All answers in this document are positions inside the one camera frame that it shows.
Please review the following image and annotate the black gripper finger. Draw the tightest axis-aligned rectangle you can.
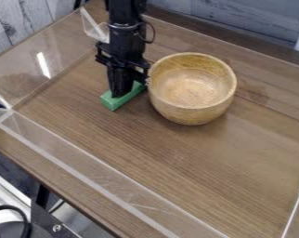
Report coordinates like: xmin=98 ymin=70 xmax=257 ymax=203
xmin=108 ymin=65 xmax=122 ymax=98
xmin=118 ymin=69 xmax=133 ymax=97

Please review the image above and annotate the black table leg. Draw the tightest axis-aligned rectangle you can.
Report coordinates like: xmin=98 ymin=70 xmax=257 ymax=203
xmin=36 ymin=185 xmax=50 ymax=209

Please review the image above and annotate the light wooden bowl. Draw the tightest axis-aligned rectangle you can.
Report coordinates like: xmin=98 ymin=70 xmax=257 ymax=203
xmin=148 ymin=52 xmax=237 ymax=126

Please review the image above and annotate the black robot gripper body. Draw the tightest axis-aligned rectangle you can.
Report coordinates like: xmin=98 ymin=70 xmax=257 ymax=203
xmin=96 ymin=22 xmax=149 ymax=84

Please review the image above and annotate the black cable loop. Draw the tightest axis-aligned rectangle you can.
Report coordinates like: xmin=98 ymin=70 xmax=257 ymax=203
xmin=0 ymin=204 xmax=33 ymax=238

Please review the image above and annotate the green rectangular block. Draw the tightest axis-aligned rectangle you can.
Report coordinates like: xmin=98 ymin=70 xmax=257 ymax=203
xmin=100 ymin=81 xmax=146 ymax=112

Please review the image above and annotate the clear acrylic tray enclosure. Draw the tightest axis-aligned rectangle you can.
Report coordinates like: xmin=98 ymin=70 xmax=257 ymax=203
xmin=0 ymin=8 xmax=299 ymax=238

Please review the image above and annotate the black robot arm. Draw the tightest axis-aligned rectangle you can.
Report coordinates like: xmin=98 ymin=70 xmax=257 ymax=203
xmin=96 ymin=0 xmax=149 ymax=98

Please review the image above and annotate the black metal table bracket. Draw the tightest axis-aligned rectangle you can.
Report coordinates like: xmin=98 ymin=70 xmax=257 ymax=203
xmin=29 ymin=203 xmax=81 ymax=238

